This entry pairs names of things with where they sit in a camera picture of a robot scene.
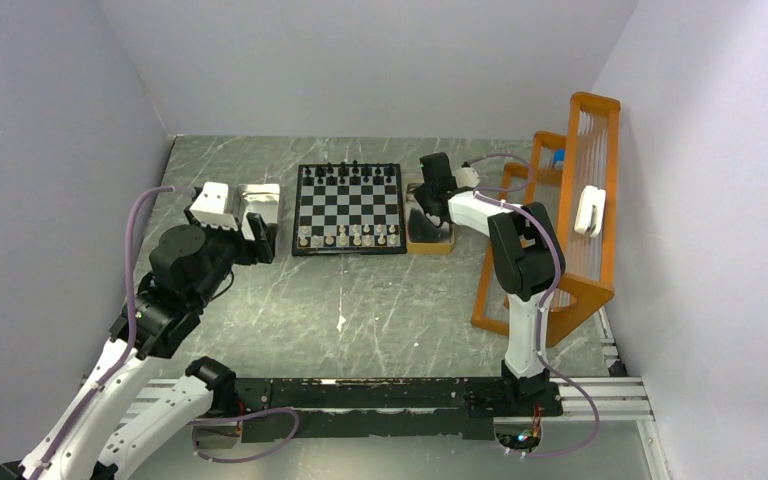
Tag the silver metal tray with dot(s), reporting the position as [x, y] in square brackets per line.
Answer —
[263, 199]

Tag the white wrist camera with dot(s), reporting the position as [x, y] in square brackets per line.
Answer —
[210, 208]
[466, 177]

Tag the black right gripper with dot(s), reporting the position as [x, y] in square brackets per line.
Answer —
[420, 193]

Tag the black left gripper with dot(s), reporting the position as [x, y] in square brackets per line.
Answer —
[261, 248]

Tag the yellow tray of white pieces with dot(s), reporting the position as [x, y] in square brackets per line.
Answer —
[425, 233]

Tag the orange wooden rack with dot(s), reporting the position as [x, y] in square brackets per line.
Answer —
[591, 143]

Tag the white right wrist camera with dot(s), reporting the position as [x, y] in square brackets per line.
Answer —
[466, 177]

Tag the black white chess board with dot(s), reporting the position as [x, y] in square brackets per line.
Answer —
[325, 208]

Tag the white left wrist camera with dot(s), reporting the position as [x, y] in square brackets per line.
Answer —
[210, 208]

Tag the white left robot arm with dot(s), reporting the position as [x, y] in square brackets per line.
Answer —
[188, 267]

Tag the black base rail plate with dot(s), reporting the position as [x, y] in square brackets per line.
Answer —
[313, 408]

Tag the white clip object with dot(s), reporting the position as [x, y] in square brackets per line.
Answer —
[589, 216]

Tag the white chess queen piece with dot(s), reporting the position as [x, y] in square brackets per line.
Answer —
[342, 237]

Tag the blue cap bottle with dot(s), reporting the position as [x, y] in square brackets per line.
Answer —
[558, 159]

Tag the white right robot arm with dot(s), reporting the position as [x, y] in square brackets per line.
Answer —
[527, 262]

